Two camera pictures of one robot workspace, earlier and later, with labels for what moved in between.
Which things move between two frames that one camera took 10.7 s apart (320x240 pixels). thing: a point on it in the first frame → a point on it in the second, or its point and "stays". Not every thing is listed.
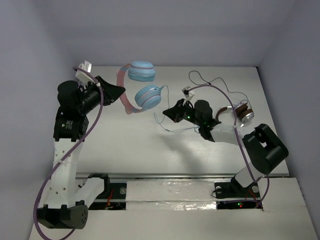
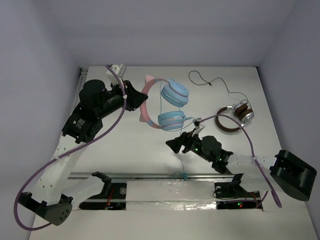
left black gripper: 104,90 → 129,95
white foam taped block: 170,195 stays
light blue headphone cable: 168,110 → 182,176
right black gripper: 175,113 → 185,138
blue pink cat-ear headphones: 147,97 → 174,94
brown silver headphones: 241,110 stays
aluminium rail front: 174,176 stays
